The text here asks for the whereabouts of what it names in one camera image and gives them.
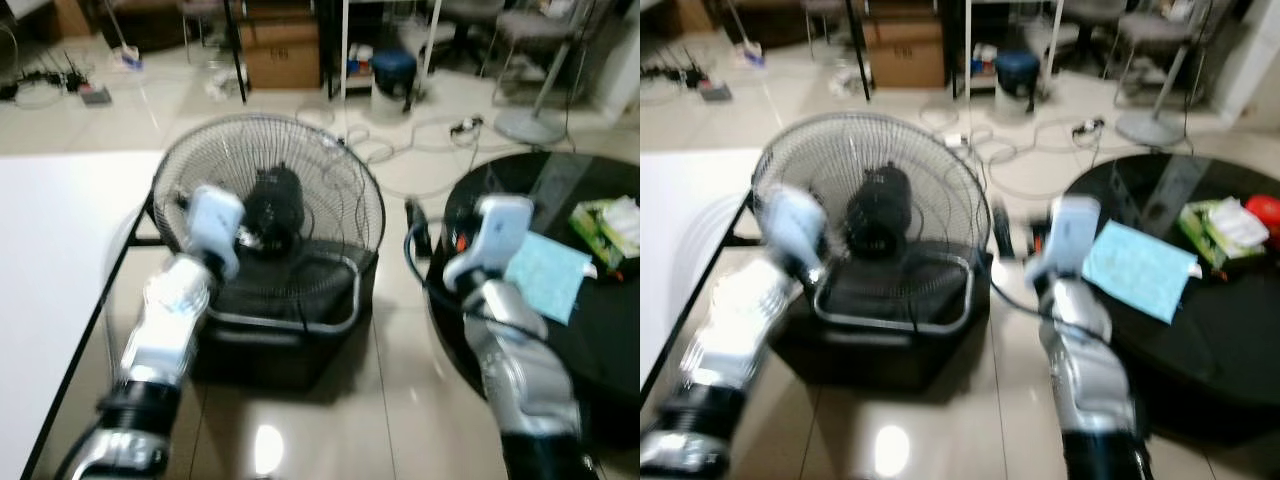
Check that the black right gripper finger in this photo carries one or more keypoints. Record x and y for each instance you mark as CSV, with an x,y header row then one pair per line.
x,y
1002,230
416,225

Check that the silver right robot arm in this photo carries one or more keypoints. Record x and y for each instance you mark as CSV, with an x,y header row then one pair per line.
x,y
520,370
1085,370

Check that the light blue cloth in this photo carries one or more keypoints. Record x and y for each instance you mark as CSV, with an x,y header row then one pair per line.
x,y
545,278
1140,270

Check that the power strip with plugs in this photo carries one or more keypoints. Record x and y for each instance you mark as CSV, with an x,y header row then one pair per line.
x,y
467,126
1088,127

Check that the grey round base pole stand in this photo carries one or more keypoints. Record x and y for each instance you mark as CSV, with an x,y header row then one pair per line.
x,y
1150,128
530,127

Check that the green tissue box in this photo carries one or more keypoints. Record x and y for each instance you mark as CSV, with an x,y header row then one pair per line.
x,y
1220,232
605,232

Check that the white table with dark edge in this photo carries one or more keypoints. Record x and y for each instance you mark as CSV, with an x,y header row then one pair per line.
x,y
50,280
680,260

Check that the round black glass table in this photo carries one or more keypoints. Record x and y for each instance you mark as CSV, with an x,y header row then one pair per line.
x,y
1220,340
590,350

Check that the brown cardboard box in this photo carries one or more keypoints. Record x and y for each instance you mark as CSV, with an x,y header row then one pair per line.
x,y
905,58
282,58

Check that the black slanted pole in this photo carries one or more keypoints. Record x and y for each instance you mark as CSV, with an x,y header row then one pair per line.
x,y
236,55
858,55

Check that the small grey red device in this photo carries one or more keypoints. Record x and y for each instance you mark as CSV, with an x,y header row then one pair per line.
x,y
716,92
95,95

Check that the white blue mop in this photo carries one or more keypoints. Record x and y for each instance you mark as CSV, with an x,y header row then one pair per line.
x,y
752,52
128,55

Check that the red round item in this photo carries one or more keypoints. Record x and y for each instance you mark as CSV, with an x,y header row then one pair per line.
x,y
1265,218

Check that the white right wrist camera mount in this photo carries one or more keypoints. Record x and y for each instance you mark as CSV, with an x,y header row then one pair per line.
x,y
1070,235
502,230

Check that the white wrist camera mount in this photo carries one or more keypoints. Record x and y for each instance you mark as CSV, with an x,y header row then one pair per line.
x,y
502,230
1070,235
795,230
215,225

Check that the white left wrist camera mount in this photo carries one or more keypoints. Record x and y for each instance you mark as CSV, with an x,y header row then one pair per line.
x,y
215,225
795,230

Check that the black box with chrome frame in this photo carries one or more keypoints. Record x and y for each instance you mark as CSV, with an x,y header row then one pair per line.
x,y
290,340
890,345

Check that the white shelf frame post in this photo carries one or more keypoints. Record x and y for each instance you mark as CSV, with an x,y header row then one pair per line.
x,y
968,50
345,50

